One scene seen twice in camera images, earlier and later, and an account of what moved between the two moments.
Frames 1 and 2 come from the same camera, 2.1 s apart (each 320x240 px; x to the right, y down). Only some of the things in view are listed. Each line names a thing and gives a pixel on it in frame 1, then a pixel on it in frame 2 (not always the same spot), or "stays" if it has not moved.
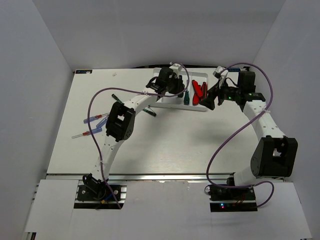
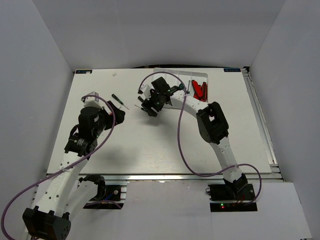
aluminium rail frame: (132, 177) stays
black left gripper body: (174, 86) → (102, 123)
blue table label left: (83, 71) stays
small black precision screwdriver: (116, 98) stays
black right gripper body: (228, 93) → (155, 101)
